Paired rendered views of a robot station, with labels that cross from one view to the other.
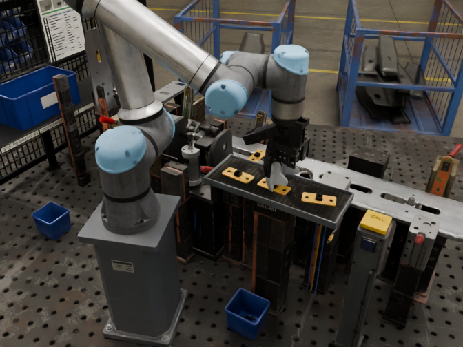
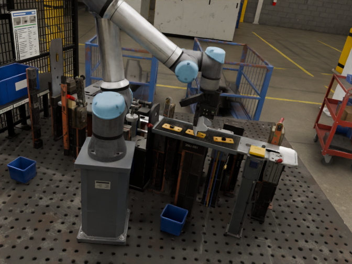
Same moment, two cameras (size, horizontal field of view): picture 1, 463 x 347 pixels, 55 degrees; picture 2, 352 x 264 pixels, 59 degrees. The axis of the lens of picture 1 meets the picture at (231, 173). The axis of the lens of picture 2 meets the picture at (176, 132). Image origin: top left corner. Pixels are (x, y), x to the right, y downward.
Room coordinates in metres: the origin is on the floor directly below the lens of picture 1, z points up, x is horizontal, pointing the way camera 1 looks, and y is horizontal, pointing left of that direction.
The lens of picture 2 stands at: (-0.17, 0.30, 1.77)
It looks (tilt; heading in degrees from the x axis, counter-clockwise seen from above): 27 degrees down; 344
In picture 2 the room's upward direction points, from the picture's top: 8 degrees clockwise
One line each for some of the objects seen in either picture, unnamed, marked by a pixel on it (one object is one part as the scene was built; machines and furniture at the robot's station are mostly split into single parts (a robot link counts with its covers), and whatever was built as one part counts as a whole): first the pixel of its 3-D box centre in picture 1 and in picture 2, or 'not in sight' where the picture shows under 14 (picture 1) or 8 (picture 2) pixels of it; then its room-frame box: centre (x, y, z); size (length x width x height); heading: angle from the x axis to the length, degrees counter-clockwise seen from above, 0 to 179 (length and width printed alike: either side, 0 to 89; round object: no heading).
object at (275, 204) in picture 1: (276, 187); (197, 134); (0.94, -0.12, 1.16); 0.37 x 0.14 x 0.02; 59
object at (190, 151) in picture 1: (202, 189); (136, 143); (1.22, 0.10, 0.94); 0.18 x 0.13 x 0.49; 59
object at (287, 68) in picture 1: (288, 73); (212, 63); (0.93, -0.12, 1.47); 0.09 x 0.08 x 0.11; 74
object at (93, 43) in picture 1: (100, 70); (57, 67); (1.73, 0.53, 1.17); 0.12 x 0.01 x 0.34; 149
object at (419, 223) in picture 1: (409, 273); (266, 187); (0.90, -0.51, 0.88); 0.11 x 0.10 x 0.36; 149
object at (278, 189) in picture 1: (273, 184); (195, 132); (0.94, -0.11, 1.17); 0.08 x 0.04 x 0.01; 55
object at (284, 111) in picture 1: (288, 106); (210, 82); (0.93, -0.13, 1.40); 0.08 x 0.08 x 0.05
